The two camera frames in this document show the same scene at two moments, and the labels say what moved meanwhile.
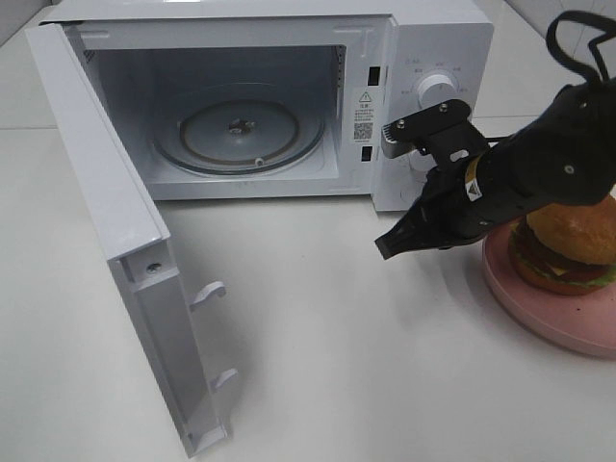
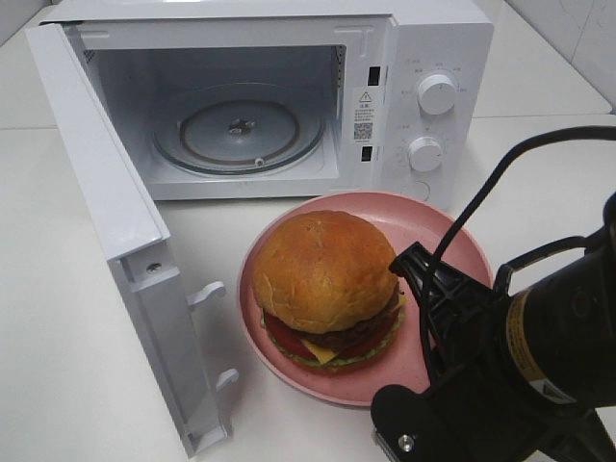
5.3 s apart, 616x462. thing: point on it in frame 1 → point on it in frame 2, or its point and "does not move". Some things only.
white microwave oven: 129,222 does not move
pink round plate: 552,272 → 403,222
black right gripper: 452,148 → 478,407
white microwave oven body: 281,99 does not move
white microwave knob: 436,89 does not move
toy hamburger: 566,249 → 328,287
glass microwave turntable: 239,130 does not move
